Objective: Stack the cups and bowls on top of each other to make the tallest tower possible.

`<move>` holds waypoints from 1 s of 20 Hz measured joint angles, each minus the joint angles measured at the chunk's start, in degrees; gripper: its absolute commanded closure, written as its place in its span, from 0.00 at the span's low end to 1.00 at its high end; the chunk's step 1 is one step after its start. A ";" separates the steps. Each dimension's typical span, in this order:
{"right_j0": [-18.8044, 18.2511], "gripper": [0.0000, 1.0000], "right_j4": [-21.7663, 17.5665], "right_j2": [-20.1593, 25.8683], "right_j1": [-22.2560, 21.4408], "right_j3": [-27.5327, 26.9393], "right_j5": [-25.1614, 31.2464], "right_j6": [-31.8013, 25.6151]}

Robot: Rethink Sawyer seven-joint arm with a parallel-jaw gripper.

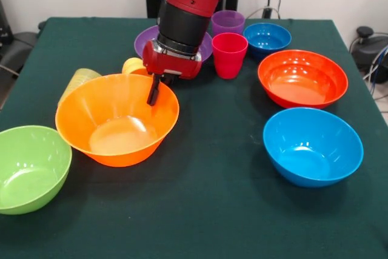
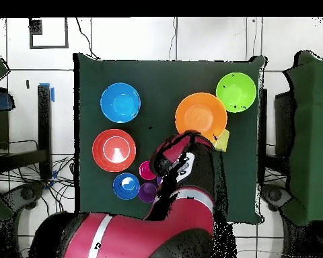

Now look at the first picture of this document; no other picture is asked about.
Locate small dark blue bowl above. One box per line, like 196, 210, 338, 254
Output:
242, 22, 292, 60

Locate pale yellow ribbed cup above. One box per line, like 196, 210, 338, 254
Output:
57, 68, 102, 107

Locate grey office chair base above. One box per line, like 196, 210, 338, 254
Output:
0, 30, 31, 75

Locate dark green table cloth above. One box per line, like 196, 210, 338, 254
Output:
0, 17, 388, 259

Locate red plastic bowl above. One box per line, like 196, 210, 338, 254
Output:
258, 49, 349, 110

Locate purple plastic bowl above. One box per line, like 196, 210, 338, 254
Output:
133, 25, 213, 64

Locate pink plastic cup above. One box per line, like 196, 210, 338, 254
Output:
211, 32, 249, 80

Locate yellow plastic cup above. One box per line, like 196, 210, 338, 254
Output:
121, 57, 149, 75

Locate tangle of floor cables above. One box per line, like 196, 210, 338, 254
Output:
362, 45, 388, 101

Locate purple plastic cup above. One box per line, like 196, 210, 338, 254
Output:
211, 10, 246, 38

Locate green plastic bowl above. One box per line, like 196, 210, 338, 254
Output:
0, 124, 73, 215

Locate light blue plastic bowl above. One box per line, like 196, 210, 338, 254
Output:
263, 107, 364, 189

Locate large orange plastic bowl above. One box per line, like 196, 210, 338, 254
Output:
55, 73, 180, 168

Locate black office chair base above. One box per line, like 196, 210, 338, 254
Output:
349, 25, 388, 72

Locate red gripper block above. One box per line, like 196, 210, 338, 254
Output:
142, 39, 203, 107

